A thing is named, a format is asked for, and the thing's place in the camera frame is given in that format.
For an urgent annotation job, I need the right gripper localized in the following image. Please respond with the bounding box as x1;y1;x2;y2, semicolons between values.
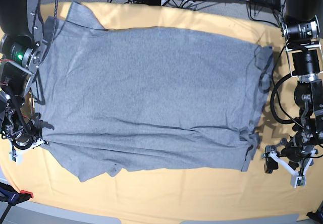
10;135;49;156

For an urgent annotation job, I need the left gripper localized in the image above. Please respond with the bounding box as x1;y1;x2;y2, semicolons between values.
261;138;318;176

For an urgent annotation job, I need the grey t-shirt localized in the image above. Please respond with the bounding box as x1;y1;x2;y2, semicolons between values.
31;3;273;182

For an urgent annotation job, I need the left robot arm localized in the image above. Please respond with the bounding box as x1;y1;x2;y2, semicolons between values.
262;0;322;185

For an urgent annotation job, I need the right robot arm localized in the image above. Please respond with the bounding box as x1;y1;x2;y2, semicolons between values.
1;0;53;160

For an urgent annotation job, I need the blue red table clamp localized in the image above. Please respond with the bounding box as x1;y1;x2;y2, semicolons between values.
1;183;34;206

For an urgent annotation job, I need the black clamp right corner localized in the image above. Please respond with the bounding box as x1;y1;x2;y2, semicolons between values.
307;206;323;224

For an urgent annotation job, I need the yellow table cloth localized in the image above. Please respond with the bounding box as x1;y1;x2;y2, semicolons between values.
1;3;322;223

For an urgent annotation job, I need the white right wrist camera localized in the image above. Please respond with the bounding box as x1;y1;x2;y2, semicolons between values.
9;151;23;164

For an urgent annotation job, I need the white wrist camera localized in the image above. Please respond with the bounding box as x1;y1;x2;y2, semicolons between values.
9;151;23;164
290;176;306;188

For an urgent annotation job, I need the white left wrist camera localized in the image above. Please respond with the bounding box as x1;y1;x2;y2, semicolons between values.
290;176;306;188

